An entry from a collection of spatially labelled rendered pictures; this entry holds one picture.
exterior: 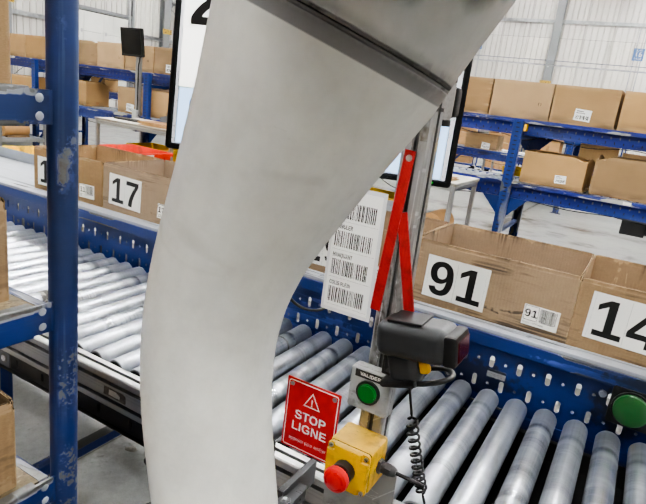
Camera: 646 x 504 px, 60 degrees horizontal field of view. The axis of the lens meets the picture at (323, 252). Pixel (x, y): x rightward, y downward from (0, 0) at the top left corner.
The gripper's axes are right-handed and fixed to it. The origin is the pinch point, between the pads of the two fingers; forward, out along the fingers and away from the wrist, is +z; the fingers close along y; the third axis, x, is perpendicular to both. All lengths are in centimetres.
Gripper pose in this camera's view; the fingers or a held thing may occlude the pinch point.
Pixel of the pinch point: (277, 473)
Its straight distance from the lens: 69.0
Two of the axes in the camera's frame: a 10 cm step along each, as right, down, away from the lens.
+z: 5.0, -1.7, 8.5
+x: -1.2, 9.6, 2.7
